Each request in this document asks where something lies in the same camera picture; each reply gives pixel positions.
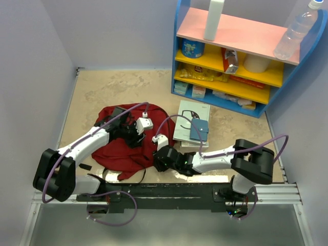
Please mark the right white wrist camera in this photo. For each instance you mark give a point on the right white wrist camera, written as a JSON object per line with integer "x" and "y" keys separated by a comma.
{"x": 161, "y": 141}

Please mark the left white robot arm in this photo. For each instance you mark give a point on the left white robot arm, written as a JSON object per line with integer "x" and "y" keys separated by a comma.
{"x": 56, "y": 175}

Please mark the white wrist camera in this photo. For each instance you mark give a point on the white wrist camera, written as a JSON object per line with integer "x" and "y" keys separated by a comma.
{"x": 143, "y": 124}
{"x": 161, "y": 141}

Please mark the red backpack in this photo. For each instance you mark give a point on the red backpack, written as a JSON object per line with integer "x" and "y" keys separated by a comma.
{"x": 118, "y": 155}

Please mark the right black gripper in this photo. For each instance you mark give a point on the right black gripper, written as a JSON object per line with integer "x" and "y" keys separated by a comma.
{"x": 158, "y": 164}

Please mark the teal tissue pack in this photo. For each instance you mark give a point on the teal tissue pack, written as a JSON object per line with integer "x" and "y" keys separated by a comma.
{"x": 180, "y": 87}

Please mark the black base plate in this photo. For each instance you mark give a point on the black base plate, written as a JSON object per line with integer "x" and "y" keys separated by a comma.
{"x": 216, "y": 197}

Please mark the red snack box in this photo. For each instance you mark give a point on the red snack box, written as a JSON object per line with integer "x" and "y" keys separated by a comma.
{"x": 230, "y": 61}

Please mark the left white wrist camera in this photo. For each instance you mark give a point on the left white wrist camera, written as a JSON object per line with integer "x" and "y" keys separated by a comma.
{"x": 143, "y": 124}

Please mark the blue round tin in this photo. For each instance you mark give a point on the blue round tin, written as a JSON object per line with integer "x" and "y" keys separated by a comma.
{"x": 192, "y": 49}

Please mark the white paper roll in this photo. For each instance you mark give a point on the white paper roll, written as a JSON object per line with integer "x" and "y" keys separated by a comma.
{"x": 256, "y": 64}

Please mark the pink tissue pack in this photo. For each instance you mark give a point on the pink tissue pack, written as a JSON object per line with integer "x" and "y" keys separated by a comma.
{"x": 198, "y": 92}

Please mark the clear plastic water bottle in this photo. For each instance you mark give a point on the clear plastic water bottle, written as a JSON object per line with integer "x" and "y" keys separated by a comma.
{"x": 297, "y": 31}

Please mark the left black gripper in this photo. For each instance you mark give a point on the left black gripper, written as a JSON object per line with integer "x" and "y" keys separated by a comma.
{"x": 137, "y": 139}

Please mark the white wrapped packs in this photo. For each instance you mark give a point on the white wrapped packs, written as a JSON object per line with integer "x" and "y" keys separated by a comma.
{"x": 244, "y": 103}

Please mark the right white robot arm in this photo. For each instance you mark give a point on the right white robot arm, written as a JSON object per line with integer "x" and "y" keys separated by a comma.
{"x": 253, "y": 163}

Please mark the blue wooden shelf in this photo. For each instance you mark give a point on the blue wooden shelf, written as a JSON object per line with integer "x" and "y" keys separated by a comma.
{"x": 246, "y": 37}

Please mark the yellow snack bag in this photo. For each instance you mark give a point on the yellow snack bag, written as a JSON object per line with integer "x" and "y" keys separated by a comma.
{"x": 202, "y": 74}

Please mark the white booklet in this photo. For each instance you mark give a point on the white booklet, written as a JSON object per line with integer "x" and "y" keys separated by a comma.
{"x": 189, "y": 110}

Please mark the white bottle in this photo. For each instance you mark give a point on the white bottle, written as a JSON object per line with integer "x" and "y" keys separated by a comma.
{"x": 213, "y": 18}

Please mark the blue wallet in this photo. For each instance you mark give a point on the blue wallet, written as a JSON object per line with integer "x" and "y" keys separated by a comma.
{"x": 199, "y": 130}

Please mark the red flat box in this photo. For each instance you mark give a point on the red flat box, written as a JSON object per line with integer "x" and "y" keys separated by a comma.
{"x": 248, "y": 82}

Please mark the aluminium rail frame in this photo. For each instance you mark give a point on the aluminium rail frame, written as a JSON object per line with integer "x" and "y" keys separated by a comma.
{"x": 69, "y": 107}

